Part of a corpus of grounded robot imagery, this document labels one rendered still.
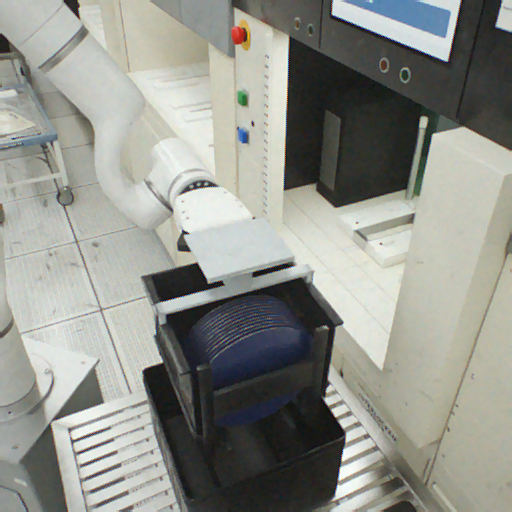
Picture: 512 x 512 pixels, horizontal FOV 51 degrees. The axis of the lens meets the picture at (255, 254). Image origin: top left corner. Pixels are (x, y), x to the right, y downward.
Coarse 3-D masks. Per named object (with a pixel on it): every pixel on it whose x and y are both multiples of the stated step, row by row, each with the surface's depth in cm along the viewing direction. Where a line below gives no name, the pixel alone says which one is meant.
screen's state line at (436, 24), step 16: (352, 0) 83; (368, 0) 80; (384, 0) 77; (400, 0) 74; (416, 0) 71; (400, 16) 74; (416, 16) 72; (432, 16) 69; (448, 16) 67; (432, 32) 70
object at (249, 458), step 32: (160, 384) 101; (160, 416) 107; (320, 416) 95; (160, 448) 99; (192, 448) 103; (224, 448) 103; (256, 448) 103; (288, 448) 103; (320, 448) 84; (192, 480) 97; (224, 480) 97; (256, 480) 82; (288, 480) 86; (320, 480) 91
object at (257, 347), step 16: (256, 336) 71; (272, 336) 72; (288, 336) 74; (304, 336) 75; (224, 352) 70; (240, 352) 72; (256, 352) 73; (272, 352) 75; (288, 352) 76; (304, 352) 78; (224, 368) 72; (240, 368) 74; (256, 368) 75; (272, 368) 77; (224, 384) 74; (272, 400) 82; (288, 400) 83; (224, 416) 79; (240, 416) 81; (256, 416) 82
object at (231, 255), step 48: (192, 240) 71; (240, 240) 71; (144, 288) 78; (192, 288) 85; (240, 288) 73; (288, 288) 85; (192, 384) 68; (240, 384) 72; (288, 384) 76; (192, 432) 74
